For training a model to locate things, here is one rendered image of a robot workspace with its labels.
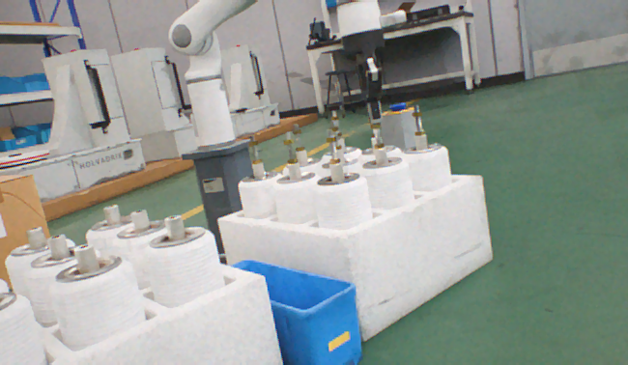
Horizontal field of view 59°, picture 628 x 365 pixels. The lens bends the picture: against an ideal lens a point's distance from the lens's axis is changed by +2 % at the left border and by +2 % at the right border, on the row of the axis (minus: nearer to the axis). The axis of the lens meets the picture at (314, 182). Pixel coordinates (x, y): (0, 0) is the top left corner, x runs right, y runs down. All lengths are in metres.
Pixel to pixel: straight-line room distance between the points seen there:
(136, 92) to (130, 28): 4.28
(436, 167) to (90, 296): 0.67
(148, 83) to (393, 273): 2.98
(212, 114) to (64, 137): 1.93
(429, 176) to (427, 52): 5.21
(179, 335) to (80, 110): 2.74
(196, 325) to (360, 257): 0.30
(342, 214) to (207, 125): 0.61
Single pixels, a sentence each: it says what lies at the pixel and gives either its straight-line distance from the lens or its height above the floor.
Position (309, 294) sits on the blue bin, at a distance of 0.93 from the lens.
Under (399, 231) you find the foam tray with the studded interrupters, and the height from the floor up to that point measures 0.15.
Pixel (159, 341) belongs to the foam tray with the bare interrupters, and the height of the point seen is 0.16.
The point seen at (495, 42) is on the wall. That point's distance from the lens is 6.16.
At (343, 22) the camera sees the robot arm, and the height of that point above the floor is 0.51.
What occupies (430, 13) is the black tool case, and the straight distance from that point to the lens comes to 5.65.
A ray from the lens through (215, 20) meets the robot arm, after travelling 1.38.
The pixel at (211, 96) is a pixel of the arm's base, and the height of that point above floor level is 0.43.
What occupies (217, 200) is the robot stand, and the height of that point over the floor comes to 0.17.
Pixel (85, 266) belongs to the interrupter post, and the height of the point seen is 0.26.
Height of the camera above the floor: 0.43
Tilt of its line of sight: 11 degrees down
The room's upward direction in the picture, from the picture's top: 11 degrees counter-clockwise
